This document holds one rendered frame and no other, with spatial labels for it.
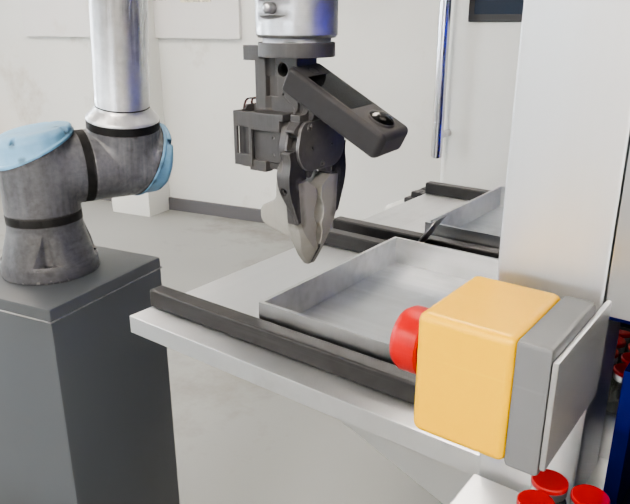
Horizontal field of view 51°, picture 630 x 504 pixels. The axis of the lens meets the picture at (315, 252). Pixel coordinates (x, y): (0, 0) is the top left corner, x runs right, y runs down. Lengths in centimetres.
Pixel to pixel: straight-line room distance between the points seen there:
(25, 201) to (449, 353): 83
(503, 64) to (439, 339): 119
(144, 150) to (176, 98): 317
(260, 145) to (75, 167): 49
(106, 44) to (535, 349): 86
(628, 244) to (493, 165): 115
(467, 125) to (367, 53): 213
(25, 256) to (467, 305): 84
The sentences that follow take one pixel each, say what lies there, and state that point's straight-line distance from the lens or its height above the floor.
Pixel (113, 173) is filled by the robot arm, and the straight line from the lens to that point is 110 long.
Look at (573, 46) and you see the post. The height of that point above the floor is 116.
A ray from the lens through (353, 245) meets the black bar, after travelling 89.
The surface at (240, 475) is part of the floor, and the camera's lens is 192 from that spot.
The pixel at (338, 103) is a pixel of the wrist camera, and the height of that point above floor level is 111.
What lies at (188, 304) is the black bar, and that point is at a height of 90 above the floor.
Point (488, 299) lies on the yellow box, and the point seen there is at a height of 103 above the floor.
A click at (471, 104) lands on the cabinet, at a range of 154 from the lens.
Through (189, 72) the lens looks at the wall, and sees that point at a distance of 419.
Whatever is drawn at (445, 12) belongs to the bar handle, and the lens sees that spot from 150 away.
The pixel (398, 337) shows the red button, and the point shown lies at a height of 100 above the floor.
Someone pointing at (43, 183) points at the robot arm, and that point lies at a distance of 107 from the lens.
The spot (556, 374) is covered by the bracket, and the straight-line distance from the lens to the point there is 33.
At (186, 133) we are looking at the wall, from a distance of 426.
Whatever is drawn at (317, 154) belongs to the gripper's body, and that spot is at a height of 106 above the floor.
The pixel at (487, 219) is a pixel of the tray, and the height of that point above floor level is 88.
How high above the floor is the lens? 118
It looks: 19 degrees down
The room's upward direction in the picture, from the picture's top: straight up
